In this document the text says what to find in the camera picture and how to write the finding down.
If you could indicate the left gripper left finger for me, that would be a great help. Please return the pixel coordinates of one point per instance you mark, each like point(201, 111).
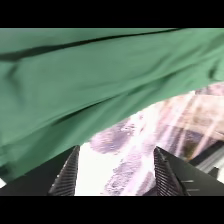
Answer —
point(65, 176)

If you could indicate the silver frame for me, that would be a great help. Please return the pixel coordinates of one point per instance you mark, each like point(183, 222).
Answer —
point(213, 161)

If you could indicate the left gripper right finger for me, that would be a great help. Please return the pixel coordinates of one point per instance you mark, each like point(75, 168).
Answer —
point(170, 176)

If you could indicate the dark green T-shirt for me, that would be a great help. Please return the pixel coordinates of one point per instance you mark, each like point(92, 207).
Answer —
point(83, 83)

